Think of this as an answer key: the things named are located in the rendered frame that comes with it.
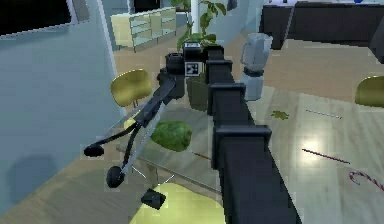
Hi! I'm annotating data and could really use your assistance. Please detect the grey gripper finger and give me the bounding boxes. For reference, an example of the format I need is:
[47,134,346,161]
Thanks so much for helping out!
[83,121,141,158]
[106,126,143,189]

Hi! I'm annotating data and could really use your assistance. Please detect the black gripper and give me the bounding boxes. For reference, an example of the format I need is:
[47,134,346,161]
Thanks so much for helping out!
[134,52,187,128]

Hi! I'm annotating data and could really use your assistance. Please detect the green house plant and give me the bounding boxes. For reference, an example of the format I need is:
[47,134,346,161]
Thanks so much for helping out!
[170,0,228,113]

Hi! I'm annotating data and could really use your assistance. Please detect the small black block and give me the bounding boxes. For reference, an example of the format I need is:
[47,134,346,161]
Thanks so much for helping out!
[140,188,167,211]

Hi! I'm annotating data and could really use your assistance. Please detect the pale yellow shelf cabinet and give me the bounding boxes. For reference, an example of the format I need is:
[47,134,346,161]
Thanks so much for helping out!
[110,6,178,53]

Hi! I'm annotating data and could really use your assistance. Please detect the yellow chair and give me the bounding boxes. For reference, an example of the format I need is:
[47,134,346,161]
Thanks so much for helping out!
[129,183,228,224]
[354,75,384,109]
[110,68,154,108]

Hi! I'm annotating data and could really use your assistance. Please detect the green lettuce head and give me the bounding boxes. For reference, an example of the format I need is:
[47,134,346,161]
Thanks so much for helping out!
[150,120,193,153]

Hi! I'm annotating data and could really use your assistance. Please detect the small green leaf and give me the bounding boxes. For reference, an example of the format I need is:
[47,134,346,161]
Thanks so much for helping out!
[270,110,290,121]

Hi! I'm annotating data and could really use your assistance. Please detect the dark window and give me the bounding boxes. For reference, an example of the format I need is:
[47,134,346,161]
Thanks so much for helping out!
[0,0,73,36]

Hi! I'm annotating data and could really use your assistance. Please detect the thin silver stick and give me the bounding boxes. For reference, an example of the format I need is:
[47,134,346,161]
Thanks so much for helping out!
[305,109,344,120]

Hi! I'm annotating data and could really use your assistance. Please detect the dark kitchen counter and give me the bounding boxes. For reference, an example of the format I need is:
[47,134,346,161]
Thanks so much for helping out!
[259,1,384,48]

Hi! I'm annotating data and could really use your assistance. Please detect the thin dark red stick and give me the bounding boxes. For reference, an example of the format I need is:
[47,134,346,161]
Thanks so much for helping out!
[301,148,351,165]

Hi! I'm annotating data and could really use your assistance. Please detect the glass top table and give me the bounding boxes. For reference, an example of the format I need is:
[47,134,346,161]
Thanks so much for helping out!
[115,84,384,224]

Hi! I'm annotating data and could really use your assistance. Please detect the red white candy cane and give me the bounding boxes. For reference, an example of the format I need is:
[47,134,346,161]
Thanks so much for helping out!
[348,170,384,193]

